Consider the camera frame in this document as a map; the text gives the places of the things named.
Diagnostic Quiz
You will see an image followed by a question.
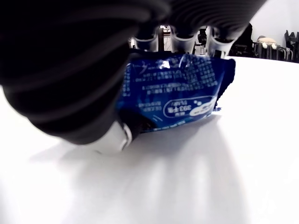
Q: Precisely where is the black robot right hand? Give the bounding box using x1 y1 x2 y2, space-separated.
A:
0 0 267 154

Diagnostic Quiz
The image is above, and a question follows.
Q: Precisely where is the blue Oreo packet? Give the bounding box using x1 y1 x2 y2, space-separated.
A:
116 53 236 135

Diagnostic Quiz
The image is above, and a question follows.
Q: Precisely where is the black metal rack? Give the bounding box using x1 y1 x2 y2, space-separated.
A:
252 43 294 62

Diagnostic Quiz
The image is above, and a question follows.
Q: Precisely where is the beige plush toy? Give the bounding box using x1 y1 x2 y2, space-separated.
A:
256 36 278 49

